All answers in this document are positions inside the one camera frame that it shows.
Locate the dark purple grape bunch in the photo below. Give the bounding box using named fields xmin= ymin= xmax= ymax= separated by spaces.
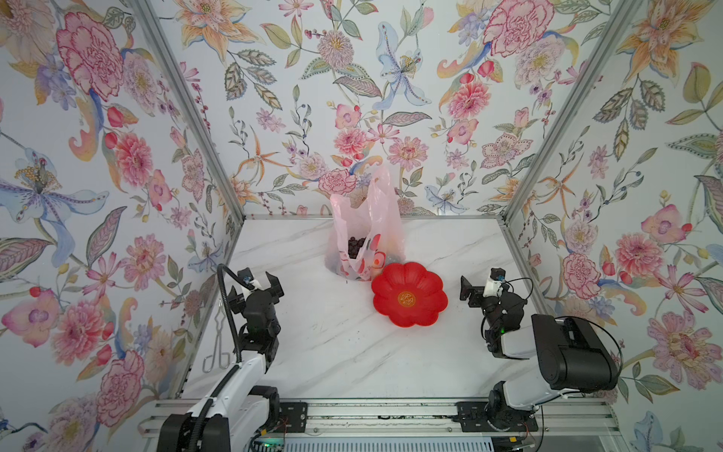
xmin=348 ymin=237 xmax=366 ymax=259

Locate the pink plastic bag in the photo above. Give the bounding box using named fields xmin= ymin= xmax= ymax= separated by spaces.
xmin=324 ymin=166 xmax=405 ymax=282

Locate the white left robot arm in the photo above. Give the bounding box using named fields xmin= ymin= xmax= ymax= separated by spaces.
xmin=156 ymin=265 xmax=284 ymax=451

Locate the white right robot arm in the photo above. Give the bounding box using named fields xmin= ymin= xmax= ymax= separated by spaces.
xmin=458 ymin=269 xmax=621 ymax=432

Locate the red flower-shaped plate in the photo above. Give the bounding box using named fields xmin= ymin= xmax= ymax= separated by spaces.
xmin=371 ymin=262 xmax=448 ymax=328

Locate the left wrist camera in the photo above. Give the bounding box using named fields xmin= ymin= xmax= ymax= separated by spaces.
xmin=236 ymin=267 xmax=262 ymax=291

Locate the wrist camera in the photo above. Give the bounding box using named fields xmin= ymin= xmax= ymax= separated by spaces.
xmin=236 ymin=267 xmax=262 ymax=291
xmin=483 ymin=267 xmax=506 ymax=298

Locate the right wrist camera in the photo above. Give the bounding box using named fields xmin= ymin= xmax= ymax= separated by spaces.
xmin=483 ymin=267 xmax=506 ymax=298

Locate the thin black right cable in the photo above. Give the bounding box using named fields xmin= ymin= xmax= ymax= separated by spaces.
xmin=479 ymin=276 xmax=624 ymax=391

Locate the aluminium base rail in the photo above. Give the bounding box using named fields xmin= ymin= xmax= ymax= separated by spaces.
xmin=140 ymin=394 xmax=622 ymax=452

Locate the black corrugated cable conduit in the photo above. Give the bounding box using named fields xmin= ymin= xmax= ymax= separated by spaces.
xmin=188 ymin=264 xmax=255 ymax=452

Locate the aluminium frame post left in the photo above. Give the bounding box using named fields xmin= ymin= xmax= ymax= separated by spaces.
xmin=129 ymin=0 xmax=245 ymax=225

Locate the aluminium frame post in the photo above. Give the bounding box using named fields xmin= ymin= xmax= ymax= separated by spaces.
xmin=498 ymin=0 xmax=639 ymax=226
xmin=129 ymin=0 xmax=245 ymax=225

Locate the aluminium frame post right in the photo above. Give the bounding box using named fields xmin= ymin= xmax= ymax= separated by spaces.
xmin=498 ymin=0 xmax=639 ymax=226

